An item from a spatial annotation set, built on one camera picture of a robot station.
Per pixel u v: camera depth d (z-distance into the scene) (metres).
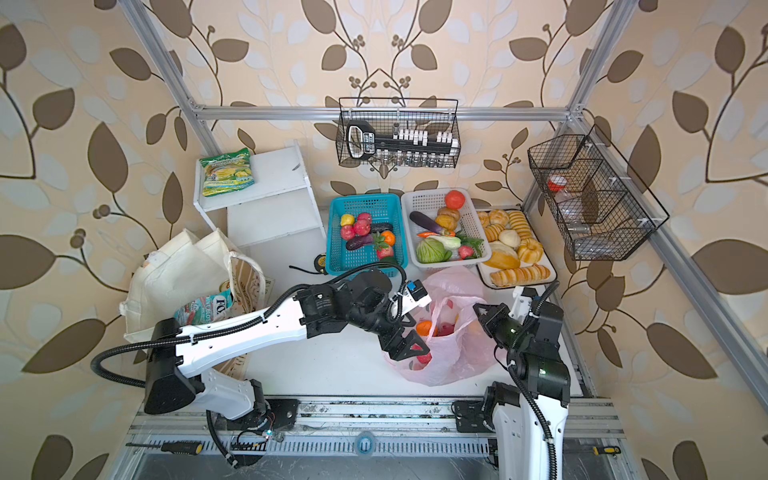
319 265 1.01
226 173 0.80
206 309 0.75
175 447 0.68
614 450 0.69
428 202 1.16
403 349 0.57
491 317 0.62
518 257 1.02
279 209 0.96
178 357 0.41
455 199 1.09
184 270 0.78
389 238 1.05
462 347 0.77
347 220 1.12
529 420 0.45
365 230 1.08
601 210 0.83
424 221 1.12
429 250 0.97
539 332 0.52
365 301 0.53
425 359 0.79
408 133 0.82
